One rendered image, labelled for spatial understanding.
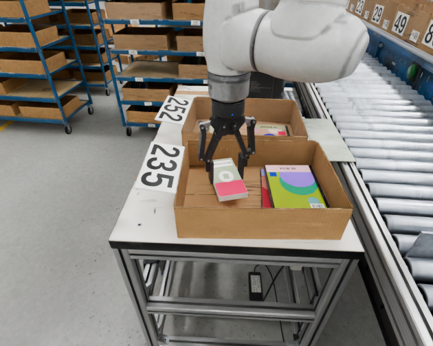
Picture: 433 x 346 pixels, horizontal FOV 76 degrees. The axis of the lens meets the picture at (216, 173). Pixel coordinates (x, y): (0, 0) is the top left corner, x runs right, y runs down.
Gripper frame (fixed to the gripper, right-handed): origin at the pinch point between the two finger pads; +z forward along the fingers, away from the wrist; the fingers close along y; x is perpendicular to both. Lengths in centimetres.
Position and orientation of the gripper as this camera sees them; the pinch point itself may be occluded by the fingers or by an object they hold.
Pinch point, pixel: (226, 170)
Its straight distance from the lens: 73.1
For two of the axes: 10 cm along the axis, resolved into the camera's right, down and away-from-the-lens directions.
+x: 2.2, 5.9, -7.8
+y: -9.7, 1.3, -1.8
